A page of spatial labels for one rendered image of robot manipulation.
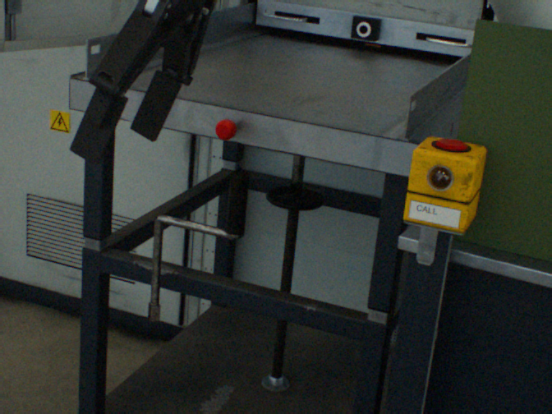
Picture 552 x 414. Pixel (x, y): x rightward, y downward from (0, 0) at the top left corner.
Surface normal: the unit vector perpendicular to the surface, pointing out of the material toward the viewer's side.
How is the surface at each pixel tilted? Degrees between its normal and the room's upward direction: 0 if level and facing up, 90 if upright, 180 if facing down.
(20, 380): 0
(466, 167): 90
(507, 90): 90
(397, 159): 90
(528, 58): 90
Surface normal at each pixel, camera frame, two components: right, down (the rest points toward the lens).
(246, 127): -0.37, 0.28
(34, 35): 0.75, 0.29
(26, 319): 0.09, -0.94
